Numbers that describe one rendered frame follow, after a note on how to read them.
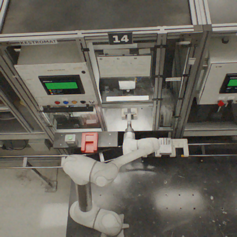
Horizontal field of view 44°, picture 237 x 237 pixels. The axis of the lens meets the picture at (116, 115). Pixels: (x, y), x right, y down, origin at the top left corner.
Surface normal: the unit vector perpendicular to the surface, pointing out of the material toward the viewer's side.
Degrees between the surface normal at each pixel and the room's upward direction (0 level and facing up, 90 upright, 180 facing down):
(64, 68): 90
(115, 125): 0
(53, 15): 0
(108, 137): 0
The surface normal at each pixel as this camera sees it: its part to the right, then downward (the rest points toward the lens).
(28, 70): -0.01, 0.88
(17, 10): -0.08, -0.48
